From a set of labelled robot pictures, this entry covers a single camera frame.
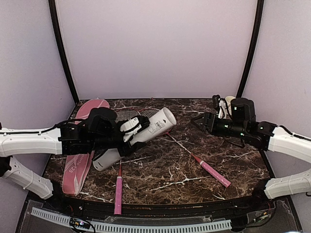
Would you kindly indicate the white slotted cable duct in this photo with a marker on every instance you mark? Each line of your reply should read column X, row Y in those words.
column 101, row 227

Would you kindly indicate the black front table rail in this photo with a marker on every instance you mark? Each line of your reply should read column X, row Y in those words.
column 96, row 209

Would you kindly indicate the pink-handled badminton racket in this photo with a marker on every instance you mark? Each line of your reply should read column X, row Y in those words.
column 150, row 112
column 122, row 114

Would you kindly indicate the white shuttlecock tube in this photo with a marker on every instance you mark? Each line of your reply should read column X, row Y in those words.
column 103, row 159

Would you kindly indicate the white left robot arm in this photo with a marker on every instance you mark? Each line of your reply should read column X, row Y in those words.
column 41, row 141

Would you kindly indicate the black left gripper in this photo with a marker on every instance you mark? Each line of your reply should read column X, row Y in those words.
column 129, row 149

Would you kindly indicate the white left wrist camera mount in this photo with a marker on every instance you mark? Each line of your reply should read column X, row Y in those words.
column 134, row 126

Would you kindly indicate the clear plastic tube lid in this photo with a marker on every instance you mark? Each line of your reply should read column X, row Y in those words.
column 170, row 118

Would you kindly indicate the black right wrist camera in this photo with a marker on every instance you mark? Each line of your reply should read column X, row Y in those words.
column 220, row 105

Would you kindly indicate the right pink-handled badminton racket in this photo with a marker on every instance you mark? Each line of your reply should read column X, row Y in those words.
column 150, row 112

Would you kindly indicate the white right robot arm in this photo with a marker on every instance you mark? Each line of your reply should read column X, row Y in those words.
column 237, row 119

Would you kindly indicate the pink racket cover bag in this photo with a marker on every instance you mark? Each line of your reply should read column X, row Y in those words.
column 78, row 166

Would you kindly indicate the left pink-handled badminton racket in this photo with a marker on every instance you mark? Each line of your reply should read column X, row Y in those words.
column 122, row 114

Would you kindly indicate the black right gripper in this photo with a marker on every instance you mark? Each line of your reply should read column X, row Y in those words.
column 208, row 116

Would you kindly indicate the cream ceramic mug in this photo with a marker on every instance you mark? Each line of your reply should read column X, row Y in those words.
column 228, row 99

